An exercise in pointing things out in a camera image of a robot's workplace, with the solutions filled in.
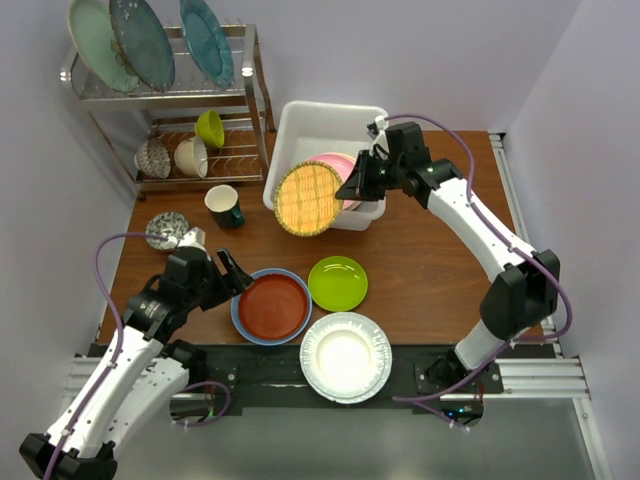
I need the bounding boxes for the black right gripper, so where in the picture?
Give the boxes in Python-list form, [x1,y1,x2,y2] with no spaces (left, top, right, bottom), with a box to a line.
[337,149,406,202]

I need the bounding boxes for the red brown plate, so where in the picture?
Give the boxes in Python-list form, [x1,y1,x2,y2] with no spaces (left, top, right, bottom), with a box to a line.
[238,273,309,340]

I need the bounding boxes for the woven bamboo tray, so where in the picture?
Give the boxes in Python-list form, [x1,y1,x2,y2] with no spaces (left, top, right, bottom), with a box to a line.
[273,161,343,237]

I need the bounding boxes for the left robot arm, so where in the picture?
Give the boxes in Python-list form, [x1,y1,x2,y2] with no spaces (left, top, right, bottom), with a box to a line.
[19,246,253,479]

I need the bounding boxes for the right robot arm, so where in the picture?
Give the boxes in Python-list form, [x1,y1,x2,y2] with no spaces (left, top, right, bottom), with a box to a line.
[336,114,560,393]

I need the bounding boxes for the white plastic bin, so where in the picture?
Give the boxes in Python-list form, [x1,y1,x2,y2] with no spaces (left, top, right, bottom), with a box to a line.
[263,100,387,231]

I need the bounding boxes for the dark green mug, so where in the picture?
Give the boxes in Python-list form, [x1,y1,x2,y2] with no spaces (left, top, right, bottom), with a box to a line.
[204,185,245,229]

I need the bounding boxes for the leaf patterned bowl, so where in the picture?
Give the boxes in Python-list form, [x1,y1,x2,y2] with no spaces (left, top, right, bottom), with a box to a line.
[145,211,190,252]

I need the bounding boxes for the lime green plate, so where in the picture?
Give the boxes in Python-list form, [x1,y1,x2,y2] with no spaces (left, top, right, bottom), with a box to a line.
[307,256,369,312]

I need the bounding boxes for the white scalloped deep plate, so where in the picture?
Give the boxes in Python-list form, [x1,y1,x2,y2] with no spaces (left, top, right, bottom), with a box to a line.
[299,312,393,396]

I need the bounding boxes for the cream white bowl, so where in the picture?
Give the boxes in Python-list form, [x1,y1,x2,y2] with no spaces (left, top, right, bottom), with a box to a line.
[174,136,208,178]

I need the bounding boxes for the white plate under scalloped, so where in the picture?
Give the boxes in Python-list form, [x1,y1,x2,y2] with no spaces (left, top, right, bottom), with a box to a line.
[307,372,391,405]

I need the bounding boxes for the grey patterned bowl on rack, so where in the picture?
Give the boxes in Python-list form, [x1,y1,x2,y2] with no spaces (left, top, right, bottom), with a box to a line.
[134,138,171,179]

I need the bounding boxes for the metal dish rack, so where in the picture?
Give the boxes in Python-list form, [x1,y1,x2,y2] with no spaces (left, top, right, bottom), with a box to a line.
[60,24,276,200]

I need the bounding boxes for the lime green bowl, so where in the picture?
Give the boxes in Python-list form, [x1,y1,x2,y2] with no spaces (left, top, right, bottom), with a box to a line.
[194,110,225,148]

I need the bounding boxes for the teal large plate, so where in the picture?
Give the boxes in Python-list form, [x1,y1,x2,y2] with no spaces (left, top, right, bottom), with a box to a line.
[180,0,234,89]

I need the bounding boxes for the dark blue speckled plate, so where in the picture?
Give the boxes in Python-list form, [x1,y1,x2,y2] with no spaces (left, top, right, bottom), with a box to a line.
[109,0,175,92]

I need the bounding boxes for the mint green large plate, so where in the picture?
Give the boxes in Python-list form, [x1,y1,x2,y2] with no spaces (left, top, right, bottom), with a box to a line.
[67,1,139,93]

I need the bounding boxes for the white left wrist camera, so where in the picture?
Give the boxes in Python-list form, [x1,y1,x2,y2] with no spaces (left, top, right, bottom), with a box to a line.
[168,227,206,251]

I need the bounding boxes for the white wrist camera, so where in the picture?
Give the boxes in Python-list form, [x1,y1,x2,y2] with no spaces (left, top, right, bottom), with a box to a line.
[366,115,389,137]
[168,227,206,251]

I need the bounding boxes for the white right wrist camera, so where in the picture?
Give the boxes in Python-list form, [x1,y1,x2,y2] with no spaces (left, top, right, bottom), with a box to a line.
[366,115,389,137]

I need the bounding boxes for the aluminium frame rail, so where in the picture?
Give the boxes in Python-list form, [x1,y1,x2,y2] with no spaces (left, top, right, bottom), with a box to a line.
[487,132,614,480]

